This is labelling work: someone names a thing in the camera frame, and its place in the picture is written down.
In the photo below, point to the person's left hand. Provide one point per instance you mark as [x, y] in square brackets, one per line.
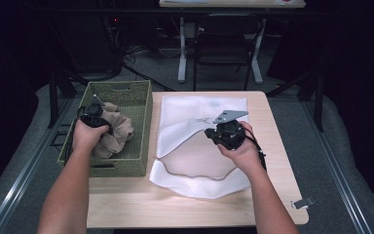
[86, 138]

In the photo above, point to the white-legged desk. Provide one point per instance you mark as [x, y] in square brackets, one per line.
[230, 3]

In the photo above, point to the red and white item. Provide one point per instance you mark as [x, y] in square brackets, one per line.
[284, 1]

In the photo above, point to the grey tape strip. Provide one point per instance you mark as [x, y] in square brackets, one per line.
[302, 203]

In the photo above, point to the aluminium floor rail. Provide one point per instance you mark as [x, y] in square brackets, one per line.
[334, 165]
[19, 182]

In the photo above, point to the beige garment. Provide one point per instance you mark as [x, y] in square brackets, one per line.
[118, 130]

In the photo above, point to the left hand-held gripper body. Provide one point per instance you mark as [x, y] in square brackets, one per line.
[94, 115]

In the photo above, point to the white mesh laundry bag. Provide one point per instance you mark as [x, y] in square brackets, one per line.
[181, 107]

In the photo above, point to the black equipment cabinet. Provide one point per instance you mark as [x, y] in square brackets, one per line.
[87, 42]

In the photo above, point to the black metal stand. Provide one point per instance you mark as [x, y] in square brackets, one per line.
[53, 97]
[319, 104]

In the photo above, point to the green woven basket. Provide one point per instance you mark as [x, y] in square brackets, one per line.
[130, 97]

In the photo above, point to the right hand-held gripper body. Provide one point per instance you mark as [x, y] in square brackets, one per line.
[230, 133]

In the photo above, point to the black folding chair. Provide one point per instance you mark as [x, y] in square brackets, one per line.
[222, 48]

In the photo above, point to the person's right hand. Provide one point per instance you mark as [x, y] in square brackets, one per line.
[245, 156]

